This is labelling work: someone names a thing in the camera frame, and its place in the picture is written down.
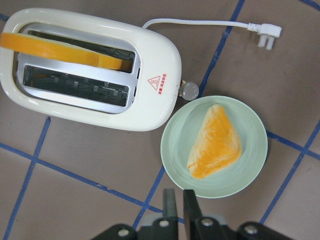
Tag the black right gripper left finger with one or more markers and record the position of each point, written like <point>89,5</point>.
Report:
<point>170,212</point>

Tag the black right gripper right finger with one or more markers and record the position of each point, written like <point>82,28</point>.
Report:
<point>191,212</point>

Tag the white two-slot toaster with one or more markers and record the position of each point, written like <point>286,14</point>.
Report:
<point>139,97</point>

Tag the orange toast slice in toaster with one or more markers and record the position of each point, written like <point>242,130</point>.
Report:
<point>60,51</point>

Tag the light green round plate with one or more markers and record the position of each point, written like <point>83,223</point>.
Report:
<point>180,134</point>

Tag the triangular toast on plate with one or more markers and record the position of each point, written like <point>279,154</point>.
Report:
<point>217,144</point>

